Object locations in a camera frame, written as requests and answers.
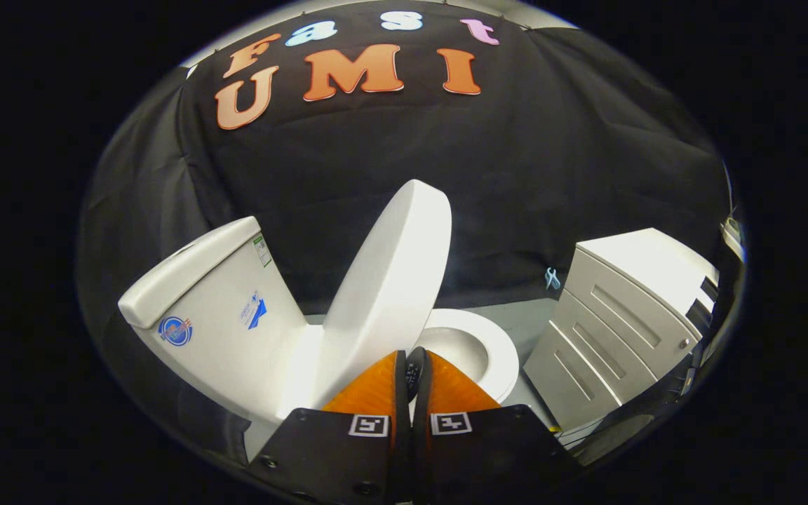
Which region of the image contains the white wall shelf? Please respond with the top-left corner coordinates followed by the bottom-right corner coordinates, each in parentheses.
top-left (720, 217), bottom-right (746, 264)

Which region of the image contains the black backdrop cloth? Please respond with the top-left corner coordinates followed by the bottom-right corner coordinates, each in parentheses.
top-left (78, 0), bottom-right (732, 437)

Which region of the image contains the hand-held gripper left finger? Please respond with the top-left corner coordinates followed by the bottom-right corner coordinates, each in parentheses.
top-left (248, 349), bottom-right (411, 505)

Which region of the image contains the white toilet with tank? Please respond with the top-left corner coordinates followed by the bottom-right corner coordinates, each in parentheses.
top-left (118, 216), bottom-right (521, 464)

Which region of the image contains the white toilet lid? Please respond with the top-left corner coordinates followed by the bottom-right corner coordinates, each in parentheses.
top-left (316, 179), bottom-right (453, 412)

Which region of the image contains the white drawer cabinet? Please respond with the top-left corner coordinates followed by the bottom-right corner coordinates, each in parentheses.
top-left (522, 228), bottom-right (721, 433)

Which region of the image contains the black lid lifter handle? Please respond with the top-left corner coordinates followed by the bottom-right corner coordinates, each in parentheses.
top-left (404, 346), bottom-right (426, 405)

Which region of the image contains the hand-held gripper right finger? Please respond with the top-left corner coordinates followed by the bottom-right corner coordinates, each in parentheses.
top-left (411, 347), bottom-right (581, 505)

